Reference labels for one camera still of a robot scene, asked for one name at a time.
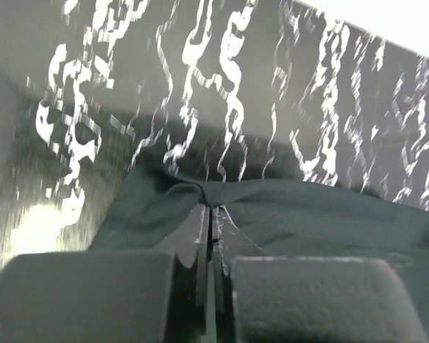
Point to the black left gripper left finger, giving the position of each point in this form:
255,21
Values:
155,295

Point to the black t shirt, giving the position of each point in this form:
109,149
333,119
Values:
282,217

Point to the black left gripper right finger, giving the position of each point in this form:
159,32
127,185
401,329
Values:
262,298

